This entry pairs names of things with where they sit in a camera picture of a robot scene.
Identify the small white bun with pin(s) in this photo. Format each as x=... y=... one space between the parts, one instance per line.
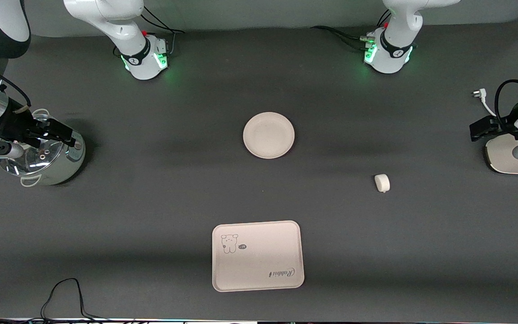
x=382 y=182

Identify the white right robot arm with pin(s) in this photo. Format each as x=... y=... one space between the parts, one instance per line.
x=119 y=27

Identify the round beige plate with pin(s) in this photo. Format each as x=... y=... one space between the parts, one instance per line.
x=268 y=135

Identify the beige rectangular bear-print tray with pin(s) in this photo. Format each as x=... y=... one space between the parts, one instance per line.
x=257 y=256

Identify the white beige appliance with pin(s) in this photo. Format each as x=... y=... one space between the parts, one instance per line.
x=506 y=157

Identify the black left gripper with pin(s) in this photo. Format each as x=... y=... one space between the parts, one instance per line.
x=500 y=124

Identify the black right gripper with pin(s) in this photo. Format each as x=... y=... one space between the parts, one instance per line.
x=16 y=122

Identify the white power plug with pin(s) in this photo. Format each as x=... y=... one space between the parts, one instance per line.
x=479 y=94

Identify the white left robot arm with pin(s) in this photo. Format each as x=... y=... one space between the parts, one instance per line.
x=398 y=31

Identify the glass pot lid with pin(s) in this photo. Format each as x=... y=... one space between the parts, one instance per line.
x=34 y=162

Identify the stainless steel pot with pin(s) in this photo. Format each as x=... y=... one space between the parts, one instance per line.
x=68 y=164

